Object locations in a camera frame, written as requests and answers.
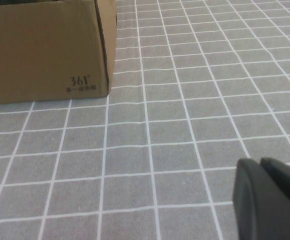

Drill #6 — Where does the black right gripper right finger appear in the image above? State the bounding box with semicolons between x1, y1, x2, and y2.
259;156;290;194

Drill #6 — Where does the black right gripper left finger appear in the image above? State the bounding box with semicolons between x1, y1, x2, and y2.
231;157;290;240

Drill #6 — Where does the brown cardboard shoe box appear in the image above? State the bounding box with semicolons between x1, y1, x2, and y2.
0;0;118;106

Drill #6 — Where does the grey checked tablecloth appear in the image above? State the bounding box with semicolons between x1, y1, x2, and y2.
0;0;290;240

